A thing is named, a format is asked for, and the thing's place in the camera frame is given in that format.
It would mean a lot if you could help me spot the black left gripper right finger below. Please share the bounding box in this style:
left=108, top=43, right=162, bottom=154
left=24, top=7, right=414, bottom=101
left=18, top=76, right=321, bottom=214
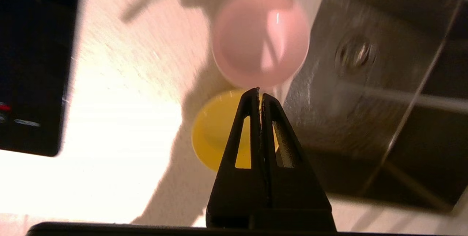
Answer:
left=262, top=93, right=336, bottom=229

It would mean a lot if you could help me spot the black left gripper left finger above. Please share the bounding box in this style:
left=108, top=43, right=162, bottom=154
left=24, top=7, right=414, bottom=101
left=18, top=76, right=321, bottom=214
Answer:
left=206, top=87, right=269, bottom=227

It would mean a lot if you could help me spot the pink plastic bowl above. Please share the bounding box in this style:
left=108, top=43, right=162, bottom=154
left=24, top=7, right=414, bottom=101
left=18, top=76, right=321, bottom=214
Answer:
left=212, top=0, right=311, bottom=89

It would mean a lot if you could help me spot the stainless steel sink basin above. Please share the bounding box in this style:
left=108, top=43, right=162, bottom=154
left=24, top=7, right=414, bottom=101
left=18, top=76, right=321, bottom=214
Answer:
left=283, top=0, right=468, bottom=214

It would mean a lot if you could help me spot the yellow plastic bowl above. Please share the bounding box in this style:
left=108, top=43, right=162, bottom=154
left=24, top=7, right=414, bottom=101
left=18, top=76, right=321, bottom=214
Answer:
left=192, top=90, right=280, bottom=172

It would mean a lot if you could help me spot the round metal drain strainer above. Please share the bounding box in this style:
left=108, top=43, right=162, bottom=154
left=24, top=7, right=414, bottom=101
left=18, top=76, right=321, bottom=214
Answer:
left=335, top=33, right=378, bottom=75

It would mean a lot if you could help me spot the black induction cooktop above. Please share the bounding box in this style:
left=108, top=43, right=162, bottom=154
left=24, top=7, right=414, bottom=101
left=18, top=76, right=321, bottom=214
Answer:
left=0, top=0, right=82, bottom=157

